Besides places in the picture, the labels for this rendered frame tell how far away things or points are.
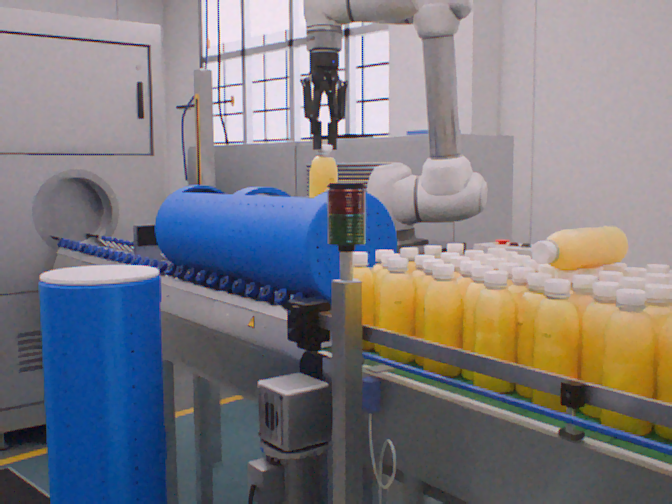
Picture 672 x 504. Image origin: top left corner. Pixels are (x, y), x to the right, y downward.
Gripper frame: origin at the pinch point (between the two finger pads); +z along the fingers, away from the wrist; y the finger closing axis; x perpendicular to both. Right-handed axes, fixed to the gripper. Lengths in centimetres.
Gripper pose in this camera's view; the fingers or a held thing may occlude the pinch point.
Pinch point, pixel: (324, 136)
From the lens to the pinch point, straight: 185.7
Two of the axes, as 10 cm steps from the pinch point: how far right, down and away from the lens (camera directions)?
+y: -8.0, 0.7, -5.9
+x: 5.9, 0.8, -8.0
